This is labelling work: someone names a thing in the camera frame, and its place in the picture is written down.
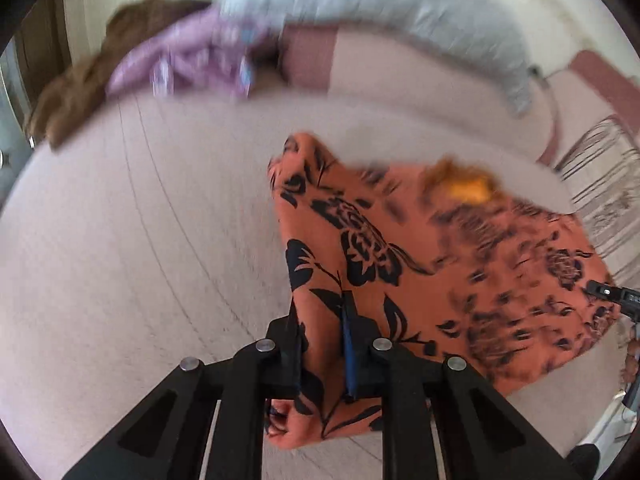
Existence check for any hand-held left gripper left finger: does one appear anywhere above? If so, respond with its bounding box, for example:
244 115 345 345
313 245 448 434
62 306 312 480

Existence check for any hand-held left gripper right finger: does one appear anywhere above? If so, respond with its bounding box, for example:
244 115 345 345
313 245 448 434
340 290 583 480

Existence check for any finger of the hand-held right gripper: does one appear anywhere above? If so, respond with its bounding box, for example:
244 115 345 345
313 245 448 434
585 280 640 319

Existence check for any orange black floral garment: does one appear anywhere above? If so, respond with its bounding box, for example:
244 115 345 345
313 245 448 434
262 132 617 452

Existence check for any person's right hand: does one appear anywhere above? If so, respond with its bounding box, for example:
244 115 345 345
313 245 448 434
620 339 640 385

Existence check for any striped beige cushion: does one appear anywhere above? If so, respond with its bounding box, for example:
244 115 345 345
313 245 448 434
554 115 640 287

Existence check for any pink sofa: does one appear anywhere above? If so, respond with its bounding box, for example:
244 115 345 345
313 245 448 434
0 20 640 480

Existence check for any purple patterned cloth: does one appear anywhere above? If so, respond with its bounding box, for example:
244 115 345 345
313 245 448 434
106 2 267 102

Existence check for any brown cloth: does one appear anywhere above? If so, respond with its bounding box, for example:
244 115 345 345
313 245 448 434
25 0 213 150

